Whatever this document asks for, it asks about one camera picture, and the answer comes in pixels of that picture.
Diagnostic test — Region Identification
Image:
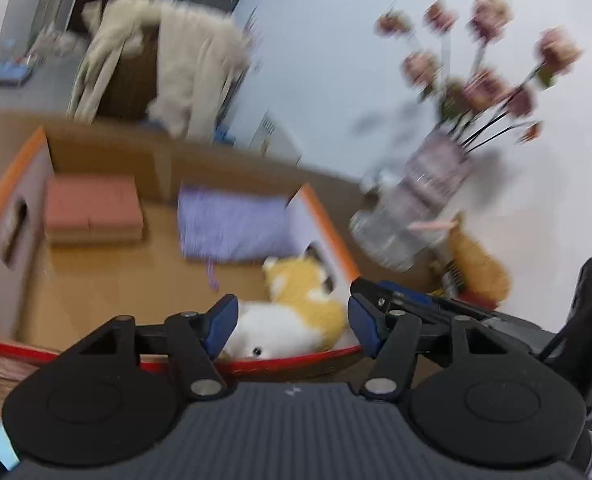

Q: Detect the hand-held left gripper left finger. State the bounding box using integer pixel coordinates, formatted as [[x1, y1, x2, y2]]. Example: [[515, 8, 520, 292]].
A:
[[61, 295, 240, 401]]

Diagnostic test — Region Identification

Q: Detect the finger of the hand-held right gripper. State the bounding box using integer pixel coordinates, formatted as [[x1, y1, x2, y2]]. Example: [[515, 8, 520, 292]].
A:
[[351, 277, 552, 352]]

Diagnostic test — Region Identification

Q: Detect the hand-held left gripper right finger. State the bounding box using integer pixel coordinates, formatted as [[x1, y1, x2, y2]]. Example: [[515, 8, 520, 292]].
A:
[[347, 295, 527, 403]]

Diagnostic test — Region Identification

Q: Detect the yellow white fox plush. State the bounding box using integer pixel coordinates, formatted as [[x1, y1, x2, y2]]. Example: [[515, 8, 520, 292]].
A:
[[221, 255, 349, 361]]

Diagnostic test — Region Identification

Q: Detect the red orange cardboard box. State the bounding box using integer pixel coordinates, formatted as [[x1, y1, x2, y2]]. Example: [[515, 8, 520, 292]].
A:
[[0, 125, 364, 381]]

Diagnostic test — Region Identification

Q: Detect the orange brown plush toy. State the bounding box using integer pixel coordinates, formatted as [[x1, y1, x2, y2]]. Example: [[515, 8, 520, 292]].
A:
[[443, 215, 512, 308]]

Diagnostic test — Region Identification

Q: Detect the clear glass vase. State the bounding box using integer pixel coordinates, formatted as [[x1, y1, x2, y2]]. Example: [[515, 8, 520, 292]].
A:
[[350, 130, 477, 273]]

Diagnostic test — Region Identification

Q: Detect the purple towel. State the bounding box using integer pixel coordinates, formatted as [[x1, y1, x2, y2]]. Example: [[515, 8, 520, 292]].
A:
[[177, 185, 299, 291]]

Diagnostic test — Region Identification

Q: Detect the pink folded cloth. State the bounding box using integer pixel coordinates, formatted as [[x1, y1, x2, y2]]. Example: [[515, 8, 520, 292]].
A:
[[43, 176, 145, 246]]

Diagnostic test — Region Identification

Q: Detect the white box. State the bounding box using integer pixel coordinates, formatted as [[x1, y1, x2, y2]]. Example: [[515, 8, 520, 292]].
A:
[[255, 114, 303, 167]]

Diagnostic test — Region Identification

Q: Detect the dried pink flower bouquet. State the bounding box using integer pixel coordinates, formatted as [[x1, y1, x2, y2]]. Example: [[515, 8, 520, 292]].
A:
[[373, 0, 584, 153]]

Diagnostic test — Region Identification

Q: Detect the beige coat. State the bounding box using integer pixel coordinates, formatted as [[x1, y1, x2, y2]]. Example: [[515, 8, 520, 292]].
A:
[[68, 0, 252, 138]]

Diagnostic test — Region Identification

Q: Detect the small blue item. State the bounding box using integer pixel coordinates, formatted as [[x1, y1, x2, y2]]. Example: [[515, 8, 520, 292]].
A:
[[0, 57, 33, 84]]

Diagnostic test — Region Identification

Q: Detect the pile of white items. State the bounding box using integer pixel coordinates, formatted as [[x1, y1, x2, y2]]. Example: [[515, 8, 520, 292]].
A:
[[30, 24, 79, 57]]

